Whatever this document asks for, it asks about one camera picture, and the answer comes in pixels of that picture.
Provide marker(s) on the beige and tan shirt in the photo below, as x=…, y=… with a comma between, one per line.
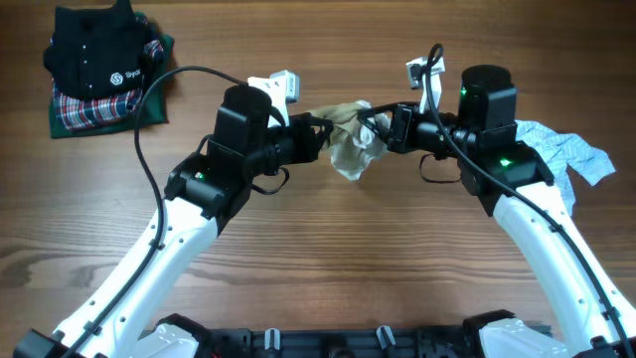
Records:
x=352, y=146

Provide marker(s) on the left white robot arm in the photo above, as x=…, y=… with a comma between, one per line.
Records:
x=253, y=136

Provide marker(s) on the red plaid folded shirt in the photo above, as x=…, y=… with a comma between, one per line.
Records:
x=94, y=110

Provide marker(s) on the green folded shirt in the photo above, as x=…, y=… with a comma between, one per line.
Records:
x=154, y=107

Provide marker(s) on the light blue patterned shirt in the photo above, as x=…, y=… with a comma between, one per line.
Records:
x=562, y=151

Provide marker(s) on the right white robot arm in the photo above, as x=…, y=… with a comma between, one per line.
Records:
x=515, y=187

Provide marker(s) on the black folded polo shirt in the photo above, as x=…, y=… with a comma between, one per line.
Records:
x=97, y=53

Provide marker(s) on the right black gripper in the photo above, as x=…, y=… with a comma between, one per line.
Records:
x=399, y=133

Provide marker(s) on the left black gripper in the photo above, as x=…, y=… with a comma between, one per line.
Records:
x=307, y=147

